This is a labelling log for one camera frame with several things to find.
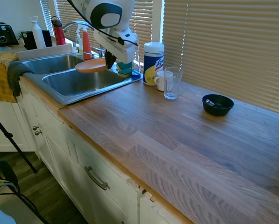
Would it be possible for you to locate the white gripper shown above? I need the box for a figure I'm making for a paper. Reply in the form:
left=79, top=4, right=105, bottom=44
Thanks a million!
left=93, top=29, right=137, bottom=70

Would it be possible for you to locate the orange plate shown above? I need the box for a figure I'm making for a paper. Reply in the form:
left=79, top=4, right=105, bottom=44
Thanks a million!
left=74, top=57, right=108, bottom=74

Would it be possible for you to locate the stainless steel double sink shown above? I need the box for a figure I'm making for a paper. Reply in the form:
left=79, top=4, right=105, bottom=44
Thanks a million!
left=20, top=54, right=144, bottom=105

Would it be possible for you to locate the white mug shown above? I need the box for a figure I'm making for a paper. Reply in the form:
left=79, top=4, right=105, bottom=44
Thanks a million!
left=154, top=70, right=174, bottom=92

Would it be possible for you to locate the yellow green sponge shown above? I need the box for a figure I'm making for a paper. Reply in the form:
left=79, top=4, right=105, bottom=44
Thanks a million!
left=117, top=67, right=133, bottom=79
left=116, top=62, right=133, bottom=71

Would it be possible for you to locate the tan window blind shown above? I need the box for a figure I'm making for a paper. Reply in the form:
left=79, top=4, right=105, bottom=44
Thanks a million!
left=54, top=0, right=154, bottom=51
left=162, top=0, right=279, bottom=116

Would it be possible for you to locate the orange spray bottle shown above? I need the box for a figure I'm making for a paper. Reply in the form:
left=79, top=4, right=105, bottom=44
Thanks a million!
left=82, top=26, right=93, bottom=60

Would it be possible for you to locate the Dawn dish soap bottle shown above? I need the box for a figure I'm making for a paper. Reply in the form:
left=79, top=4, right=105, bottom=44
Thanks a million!
left=131, top=38, right=142, bottom=81

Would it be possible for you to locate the clear spray bottle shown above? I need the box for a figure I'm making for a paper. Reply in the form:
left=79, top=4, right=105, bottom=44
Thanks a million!
left=75, top=26, right=84, bottom=56

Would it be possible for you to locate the disinfecting wipes canister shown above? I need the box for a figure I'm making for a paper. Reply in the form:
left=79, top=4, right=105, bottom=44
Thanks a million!
left=143, top=42, right=165, bottom=86

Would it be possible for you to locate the chrome faucet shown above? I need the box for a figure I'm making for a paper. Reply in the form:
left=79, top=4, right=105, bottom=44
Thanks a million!
left=62, top=20, right=96, bottom=33

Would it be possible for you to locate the red water bottle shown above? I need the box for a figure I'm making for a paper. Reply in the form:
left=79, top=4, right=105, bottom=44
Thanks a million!
left=50, top=16, right=67, bottom=46

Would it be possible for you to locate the clear drinking glass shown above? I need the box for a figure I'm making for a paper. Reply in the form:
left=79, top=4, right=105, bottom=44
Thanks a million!
left=164, top=67, right=184, bottom=100

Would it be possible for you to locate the white water bottle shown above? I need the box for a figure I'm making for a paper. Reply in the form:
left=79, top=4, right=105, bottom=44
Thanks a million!
left=29, top=16, right=46, bottom=49

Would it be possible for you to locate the black canister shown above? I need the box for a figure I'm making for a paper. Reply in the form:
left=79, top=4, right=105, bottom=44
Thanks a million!
left=21, top=29, right=53, bottom=50

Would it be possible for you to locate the grey cloth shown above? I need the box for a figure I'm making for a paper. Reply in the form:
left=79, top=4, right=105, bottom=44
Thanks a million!
left=7, top=60, right=35, bottom=98

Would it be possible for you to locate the white kitchen cabinet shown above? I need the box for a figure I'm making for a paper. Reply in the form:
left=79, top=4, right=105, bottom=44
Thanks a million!
left=0, top=79, right=193, bottom=224

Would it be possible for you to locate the black toaster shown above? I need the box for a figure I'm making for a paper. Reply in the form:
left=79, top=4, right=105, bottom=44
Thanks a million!
left=0, top=22, right=20, bottom=47

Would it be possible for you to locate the dark blue bowl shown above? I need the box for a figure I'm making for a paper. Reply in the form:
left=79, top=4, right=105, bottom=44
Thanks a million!
left=201, top=94, right=235, bottom=117

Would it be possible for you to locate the black tripod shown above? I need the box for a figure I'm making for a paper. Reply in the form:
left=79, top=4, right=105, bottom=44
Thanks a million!
left=0, top=108, right=38, bottom=174

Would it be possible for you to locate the metal cabinet pull handle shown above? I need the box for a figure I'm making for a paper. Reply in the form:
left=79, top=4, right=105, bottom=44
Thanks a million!
left=84, top=166, right=110, bottom=191

